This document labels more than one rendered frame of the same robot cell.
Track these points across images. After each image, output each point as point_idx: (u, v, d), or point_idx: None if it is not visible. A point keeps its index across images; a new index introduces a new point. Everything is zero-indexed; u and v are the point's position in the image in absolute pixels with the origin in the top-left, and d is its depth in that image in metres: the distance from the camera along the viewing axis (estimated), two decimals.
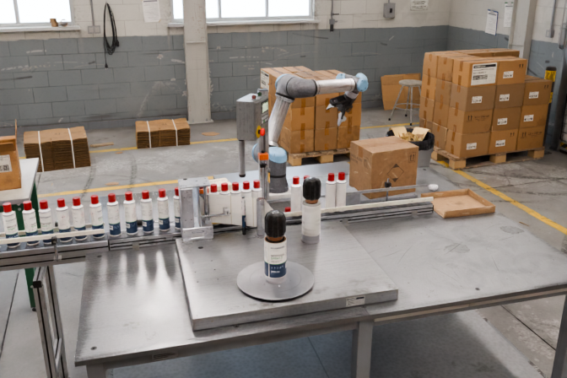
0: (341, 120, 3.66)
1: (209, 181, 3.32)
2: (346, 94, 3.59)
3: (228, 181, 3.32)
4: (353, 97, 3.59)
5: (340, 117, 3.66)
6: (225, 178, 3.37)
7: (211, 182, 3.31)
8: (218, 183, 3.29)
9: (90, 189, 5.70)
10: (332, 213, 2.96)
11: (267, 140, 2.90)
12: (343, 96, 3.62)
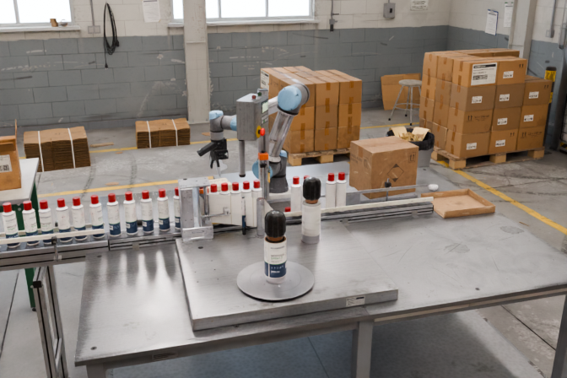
0: (218, 168, 3.20)
1: (209, 181, 3.32)
2: (210, 137, 3.21)
3: (228, 181, 3.32)
4: (218, 137, 3.19)
5: (216, 165, 3.21)
6: (225, 178, 3.37)
7: (211, 182, 3.31)
8: (218, 183, 3.29)
9: (90, 189, 5.70)
10: (332, 213, 2.96)
11: (267, 140, 2.90)
12: (211, 143, 3.23)
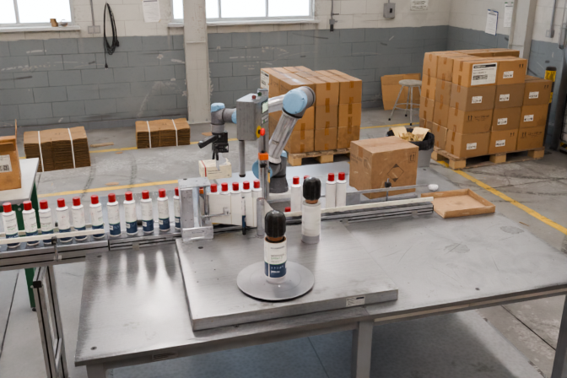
0: (217, 161, 3.19)
1: (209, 161, 3.29)
2: (211, 130, 3.20)
3: (228, 162, 3.27)
4: (218, 130, 3.17)
5: (215, 159, 3.20)
6: (226, 159, 3.33)
7: (210, 162, 3.27)
8: None
9: (90, 189, 5.70)
10: (332, 213, 2.96)
11: (267, 140, 2.90)
12: (212, 135, 3.22)
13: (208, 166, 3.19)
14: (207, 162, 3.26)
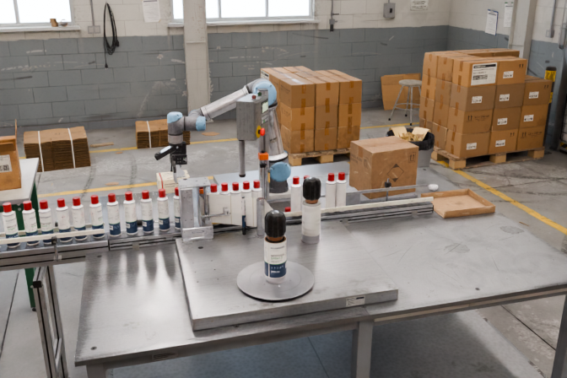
0: (175, 174, 3.00)
1: (167, 173, 3.10)
2: (168, 141, 3.01)
3: (186, 174, 3.09)
4: (175, 141, 2.98)
5: (173, 171, 3.01)
6: (186, 170, 3.14)
7: (169, 174, 3.08)
8: None
9: (90, 189, 5.70)
10: (332, 213, 2.96)
11: (267, 140, 2.90)
12: (170, 146, 3.03)
13: (165, 180, 3.01)
14: (165, 175, 3.08)
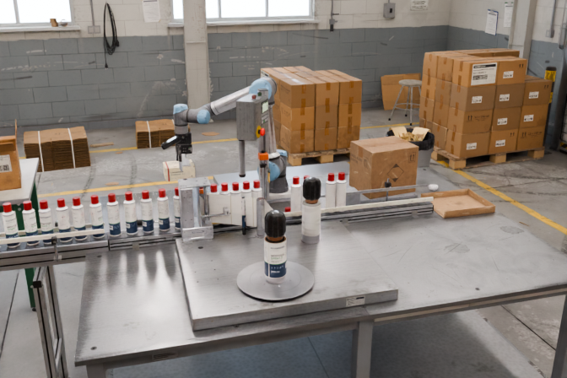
0: (180, 163, 3.17)
1: (173, 162, 3.27)
2: (174, 132, 3.18)
3: (191, 163, 3.25)
4: (180, 132, 3.15)
5: (179, 160, 3.18)
6: (191, 159, 3.31)
7: (175, 163, 3.25)
8: None
9: (90, 189, 5.70)
10: (332, 213, 2.96)
11: (267, 140, 2.90)
12: (175, 136, 3.20)
13: (171, 168, 3.18)
14: (171, 164, 3.25)
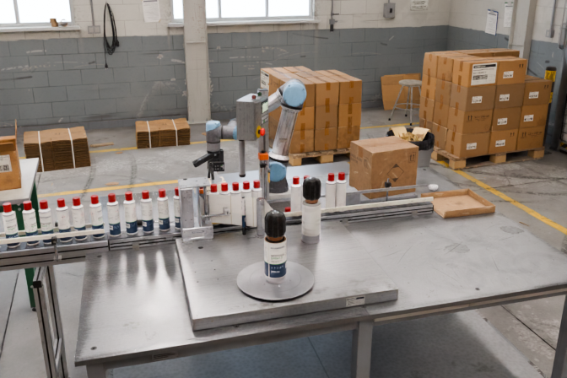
0: (213, 180, 3.09)
1: None
2: (206, 148, 3.10)
3: (224, 180, 3.17)
4: (213, 148, 3.07)
5: (211, 178, 3.10)
6: (222, 177, 3.23)
7: None
8: None
9: (90, 189, 5.70)
10: (332, 213, 2.96)
11: (267, 140, 2.90)
12: (207, 153, 3.12)
13: None
14: None
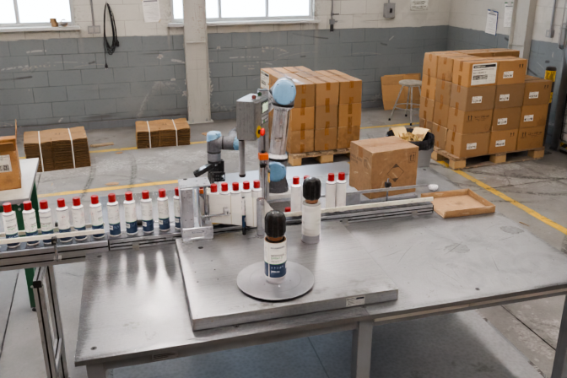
0: None
1: None
2: (207, 159, 3.12)
3: None
4: (214, 159, 3.09)
5: None
6: None
7: (207, 191, 3.19)
8: None
9: (90, 189, 5.70)
10: (332, 213, 2.96)
11: (267, 140, 2.90)
12: (208, 164, 3.14)
13: None
14: None
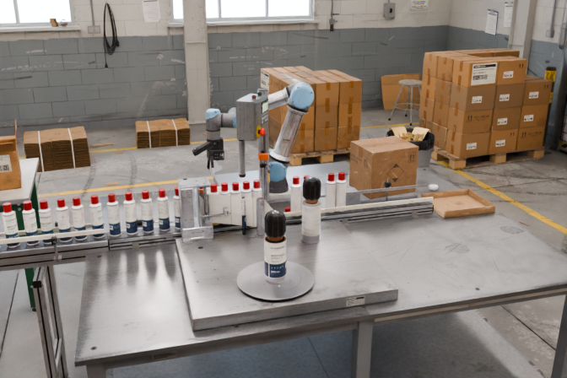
0: (212, 169, 3.07)
1: None
2: (206, 137, 3.08)
3: None
4: (213, 137, 3.05)
5: (211, 166, 3.07)
6: None
7: (207, 191, 3.19)
8: None
9: (90, 189, 5.70)
10: (332, 213, 2.96)
11: (267, 140, 2.90)
12: (207, 142, 3.10)
13: None
14: None
